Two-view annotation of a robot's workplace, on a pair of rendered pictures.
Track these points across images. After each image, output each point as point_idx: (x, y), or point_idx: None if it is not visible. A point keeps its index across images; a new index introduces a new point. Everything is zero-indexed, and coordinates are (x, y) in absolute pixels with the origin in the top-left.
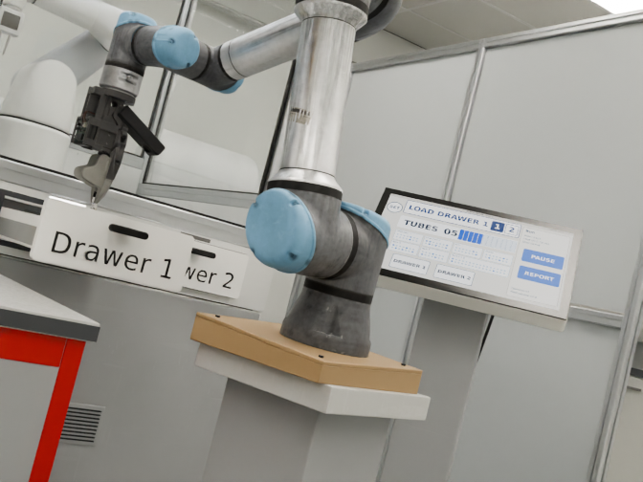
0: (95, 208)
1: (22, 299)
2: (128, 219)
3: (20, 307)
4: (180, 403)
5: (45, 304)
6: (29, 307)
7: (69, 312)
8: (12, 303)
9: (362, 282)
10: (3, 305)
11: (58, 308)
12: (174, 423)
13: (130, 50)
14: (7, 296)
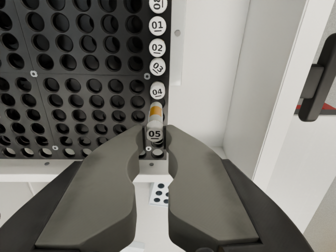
0: (162, 117)
1: (283, 153)
2: (304, 81)
3: (334, 168)
4: None
5: (292, 138)
6: (327, 160)
7: (321, 127)
8: (318, 169)
9: None
10: (334, 178)
11: (305, 131)
12: None
13: None
14: (281, 163)
